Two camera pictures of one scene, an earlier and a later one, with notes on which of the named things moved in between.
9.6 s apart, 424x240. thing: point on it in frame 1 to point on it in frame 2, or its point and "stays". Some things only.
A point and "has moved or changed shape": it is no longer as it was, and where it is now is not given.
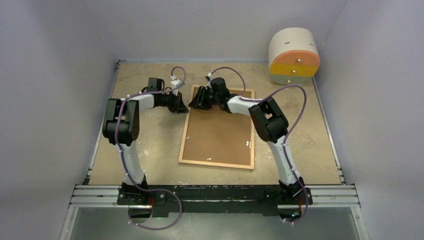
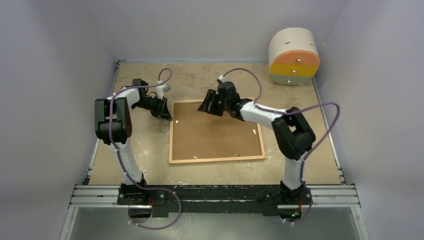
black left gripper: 180,107 to 162,111
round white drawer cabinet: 293,57 stays
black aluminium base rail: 248,199 stays
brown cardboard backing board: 244,95 to 199,135
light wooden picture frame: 215,137 has moved or changed shape
